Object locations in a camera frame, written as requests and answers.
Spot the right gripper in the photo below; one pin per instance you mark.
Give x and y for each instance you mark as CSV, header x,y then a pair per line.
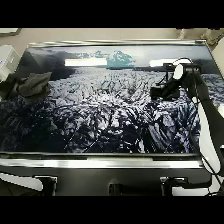
x,y
164,92

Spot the dark grey garment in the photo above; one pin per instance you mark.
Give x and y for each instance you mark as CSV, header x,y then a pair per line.
x,y
31,85

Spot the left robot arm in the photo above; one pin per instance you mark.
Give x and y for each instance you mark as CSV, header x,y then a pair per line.
x,y
20,181

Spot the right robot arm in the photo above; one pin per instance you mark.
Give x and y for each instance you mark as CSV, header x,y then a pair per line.
x,y
208,133

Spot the silver frame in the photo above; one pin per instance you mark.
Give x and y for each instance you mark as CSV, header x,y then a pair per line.
x,y
100,163

